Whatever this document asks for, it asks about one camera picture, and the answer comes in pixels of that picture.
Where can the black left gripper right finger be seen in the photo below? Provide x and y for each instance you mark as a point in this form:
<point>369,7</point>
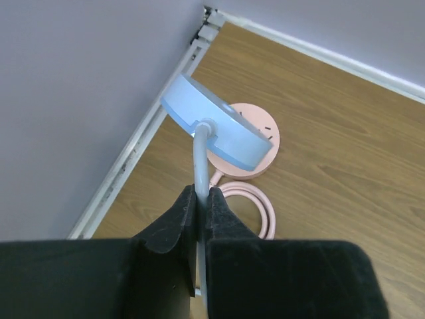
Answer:
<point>250,277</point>

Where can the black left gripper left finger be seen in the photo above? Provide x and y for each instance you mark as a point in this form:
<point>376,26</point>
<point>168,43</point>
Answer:
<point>149,275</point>

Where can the light blue round power strip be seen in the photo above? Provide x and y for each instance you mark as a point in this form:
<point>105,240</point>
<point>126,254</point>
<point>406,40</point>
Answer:
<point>197,110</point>

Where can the pink round power strip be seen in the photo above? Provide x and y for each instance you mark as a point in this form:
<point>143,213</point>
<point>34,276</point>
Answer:
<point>248,143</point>

